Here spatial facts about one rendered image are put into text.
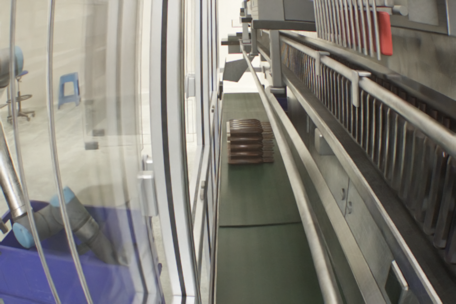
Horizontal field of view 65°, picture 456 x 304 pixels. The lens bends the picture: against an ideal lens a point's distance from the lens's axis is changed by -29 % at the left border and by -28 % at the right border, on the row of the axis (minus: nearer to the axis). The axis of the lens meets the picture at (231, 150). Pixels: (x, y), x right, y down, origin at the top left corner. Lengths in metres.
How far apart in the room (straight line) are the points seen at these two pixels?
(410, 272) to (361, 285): 0.20
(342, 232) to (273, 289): 0.12
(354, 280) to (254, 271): 0.16
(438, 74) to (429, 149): 0.53
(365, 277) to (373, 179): 0.12
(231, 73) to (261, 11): 0.97
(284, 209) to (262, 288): 0.26
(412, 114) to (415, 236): 0.09
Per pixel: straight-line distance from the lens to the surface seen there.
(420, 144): 0.30
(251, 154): 0.99
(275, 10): 1.17
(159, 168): 0.62
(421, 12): 0.55
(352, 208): 0.85
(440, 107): 0.27
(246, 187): 0.87
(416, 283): 0.26
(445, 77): 0.77
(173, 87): 0.59
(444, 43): 0.77
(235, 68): 2.10
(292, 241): 0.66
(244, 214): 0.75
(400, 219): 0.32
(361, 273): 0.48
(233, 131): 0.98
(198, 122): 1.47
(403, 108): 0.28
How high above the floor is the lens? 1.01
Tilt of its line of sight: 17 degrees down
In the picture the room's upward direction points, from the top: 2 degrees counter-clockwise
